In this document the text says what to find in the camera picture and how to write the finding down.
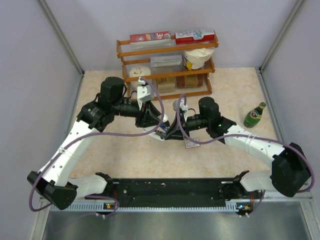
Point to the clear plastic box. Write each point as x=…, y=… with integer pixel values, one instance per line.
x=165, y=64

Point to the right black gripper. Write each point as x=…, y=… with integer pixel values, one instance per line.
x=176, y=125

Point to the wooden three-tier shelf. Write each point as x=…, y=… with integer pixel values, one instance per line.
x=130, y=58

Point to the red white toothpaste box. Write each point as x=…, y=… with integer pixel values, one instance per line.
x=194, y=37

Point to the white slotted cable duct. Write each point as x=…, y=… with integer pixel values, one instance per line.
x=101, y=207

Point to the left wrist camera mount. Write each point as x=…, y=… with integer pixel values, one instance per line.
x=145, y=92

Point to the green glass bottle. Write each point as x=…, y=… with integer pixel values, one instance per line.
x=254, y=116

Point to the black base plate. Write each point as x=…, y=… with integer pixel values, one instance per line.
x=174, y=192

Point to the tan cardboard box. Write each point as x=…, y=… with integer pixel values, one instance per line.
x=166, y=84

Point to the small white paper roll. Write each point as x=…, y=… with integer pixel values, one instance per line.
x=139, y=71

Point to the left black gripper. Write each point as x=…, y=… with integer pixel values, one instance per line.
x=148, y=116

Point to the red foil wrap box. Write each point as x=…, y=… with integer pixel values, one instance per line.
x=152, y=39

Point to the brown brick-pattern box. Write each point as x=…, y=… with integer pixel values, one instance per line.
x=189, y=81

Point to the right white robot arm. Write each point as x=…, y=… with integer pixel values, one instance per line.
x=288, y=170

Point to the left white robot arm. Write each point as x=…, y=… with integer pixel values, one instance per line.
x=53, y=181

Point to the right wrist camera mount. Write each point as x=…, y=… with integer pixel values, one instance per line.
x=180, y=106

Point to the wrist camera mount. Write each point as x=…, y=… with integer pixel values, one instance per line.
x=145, y=92
x=180, y=106

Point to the small staple box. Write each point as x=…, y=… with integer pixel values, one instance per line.
x=190, y=144

